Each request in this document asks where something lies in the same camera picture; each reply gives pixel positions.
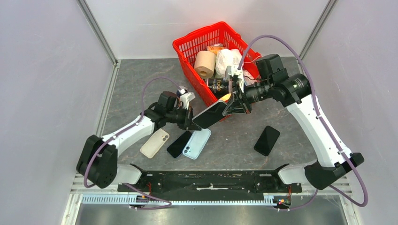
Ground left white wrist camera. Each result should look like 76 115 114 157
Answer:
176 86 196 109

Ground yellow sponge in basket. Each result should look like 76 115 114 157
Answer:
219 93 232 103

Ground aluminium frame rail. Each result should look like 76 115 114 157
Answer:
77 0 118 66
300 0 338 60

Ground blue phone with black screen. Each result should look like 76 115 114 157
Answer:
167 131 192 158

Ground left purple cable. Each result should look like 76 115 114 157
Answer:
83 77 181 211

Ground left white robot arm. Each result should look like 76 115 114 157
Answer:
76 90 200 191

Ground white plastic bag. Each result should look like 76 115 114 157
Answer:
215 49 242 78

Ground beige toilet paper roll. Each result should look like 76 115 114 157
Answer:
194 51 216 79

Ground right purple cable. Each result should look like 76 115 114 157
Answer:
237 35 369 212

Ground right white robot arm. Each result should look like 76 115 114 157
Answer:
223 54 365 192

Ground black packet in basket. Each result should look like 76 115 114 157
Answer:
206 78 231 98

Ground aluminium frame rail right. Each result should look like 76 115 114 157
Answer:
300 0 338 60

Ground red plastic basket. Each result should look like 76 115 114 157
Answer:
172 21 263 122

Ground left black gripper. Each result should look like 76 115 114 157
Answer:
166 105 201 131

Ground aluminium frame rail left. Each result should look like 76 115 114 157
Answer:
77 0 118 66

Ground orange box in basket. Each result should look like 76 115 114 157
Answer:
207 43 225 55

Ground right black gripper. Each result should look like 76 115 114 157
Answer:
223 78 273 114

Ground black phone from blue case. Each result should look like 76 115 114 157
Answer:
192 100 227 128

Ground white toothed cable rail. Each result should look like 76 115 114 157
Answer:
81 192 281 206

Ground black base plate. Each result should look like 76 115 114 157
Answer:
135 170 302 201

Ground purple cable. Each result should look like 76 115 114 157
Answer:
237 35 369 212
83 77 181 211

